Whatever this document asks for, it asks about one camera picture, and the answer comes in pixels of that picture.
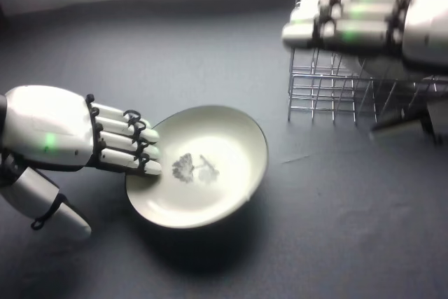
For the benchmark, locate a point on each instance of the white plate with ink print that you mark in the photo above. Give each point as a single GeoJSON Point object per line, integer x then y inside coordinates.
{"type": "Point", "coordinates": [381, 66]}
{"type": "Point", "coordinates": [217, 201]}

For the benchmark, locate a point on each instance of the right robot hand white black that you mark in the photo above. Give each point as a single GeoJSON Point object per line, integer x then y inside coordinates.
{"type": "Point", "coordinates": [367, 29]}

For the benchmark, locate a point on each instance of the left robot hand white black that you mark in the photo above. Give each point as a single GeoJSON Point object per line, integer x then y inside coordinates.
{"type": "Point", "coordinates": [45, 127]}

